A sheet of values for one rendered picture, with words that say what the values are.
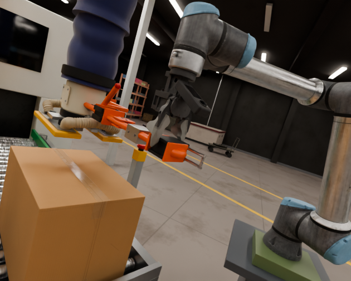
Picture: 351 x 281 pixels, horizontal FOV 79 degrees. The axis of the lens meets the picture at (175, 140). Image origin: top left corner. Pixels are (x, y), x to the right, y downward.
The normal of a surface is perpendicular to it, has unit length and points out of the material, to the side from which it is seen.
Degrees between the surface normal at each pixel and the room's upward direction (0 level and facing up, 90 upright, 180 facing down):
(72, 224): 90
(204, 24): 90
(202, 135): 90
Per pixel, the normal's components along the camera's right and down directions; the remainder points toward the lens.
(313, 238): -0.94, 0.04
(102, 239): 0.67, 0.30
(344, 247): 0.32, 0.30
